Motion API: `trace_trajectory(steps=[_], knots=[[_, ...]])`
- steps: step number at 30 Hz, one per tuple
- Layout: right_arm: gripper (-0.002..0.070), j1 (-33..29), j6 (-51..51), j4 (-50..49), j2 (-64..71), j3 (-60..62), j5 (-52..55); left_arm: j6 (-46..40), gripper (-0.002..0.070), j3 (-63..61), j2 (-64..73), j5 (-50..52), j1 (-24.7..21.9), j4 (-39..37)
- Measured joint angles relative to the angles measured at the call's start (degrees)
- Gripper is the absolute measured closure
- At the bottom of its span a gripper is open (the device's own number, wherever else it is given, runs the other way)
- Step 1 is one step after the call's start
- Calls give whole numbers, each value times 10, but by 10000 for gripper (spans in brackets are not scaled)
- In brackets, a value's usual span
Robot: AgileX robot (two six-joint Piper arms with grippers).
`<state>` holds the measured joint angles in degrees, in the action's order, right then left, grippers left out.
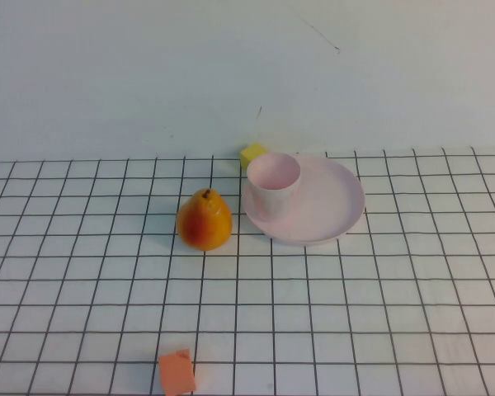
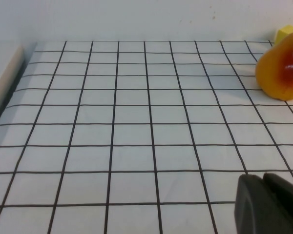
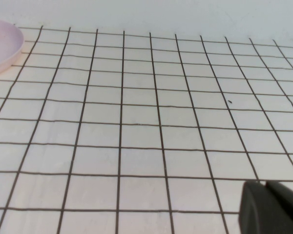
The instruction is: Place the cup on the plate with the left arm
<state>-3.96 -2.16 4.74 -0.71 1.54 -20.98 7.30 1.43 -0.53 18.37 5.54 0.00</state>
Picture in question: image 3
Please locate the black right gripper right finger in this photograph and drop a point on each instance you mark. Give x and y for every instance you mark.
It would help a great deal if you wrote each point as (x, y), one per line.
(286, 195)

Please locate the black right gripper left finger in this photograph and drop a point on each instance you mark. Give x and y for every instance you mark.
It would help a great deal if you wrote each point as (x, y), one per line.
(261, 212)

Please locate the pink round plate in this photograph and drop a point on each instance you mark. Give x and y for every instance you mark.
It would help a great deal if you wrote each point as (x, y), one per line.
(2, 46)

